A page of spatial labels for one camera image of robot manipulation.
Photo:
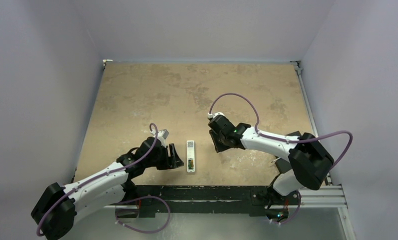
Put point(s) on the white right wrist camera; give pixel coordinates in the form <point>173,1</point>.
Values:
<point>210,115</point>

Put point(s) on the aluminium frame rail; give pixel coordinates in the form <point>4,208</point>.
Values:
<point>299,70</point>

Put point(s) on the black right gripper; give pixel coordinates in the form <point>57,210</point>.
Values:
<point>218,138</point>

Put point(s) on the white air conditioner remote control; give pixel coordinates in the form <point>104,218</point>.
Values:
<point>190,154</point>

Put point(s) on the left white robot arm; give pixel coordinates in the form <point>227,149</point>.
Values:
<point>60,207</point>

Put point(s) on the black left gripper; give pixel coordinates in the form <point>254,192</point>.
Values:
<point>172,161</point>

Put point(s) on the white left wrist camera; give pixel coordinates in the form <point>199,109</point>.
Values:
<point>162,136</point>

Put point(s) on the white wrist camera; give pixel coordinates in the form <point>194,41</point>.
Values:
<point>162,136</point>
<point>210,115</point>

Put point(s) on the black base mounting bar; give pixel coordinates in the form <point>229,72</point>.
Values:
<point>250,200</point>

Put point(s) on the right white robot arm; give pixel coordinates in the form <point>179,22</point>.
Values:
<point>309,161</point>

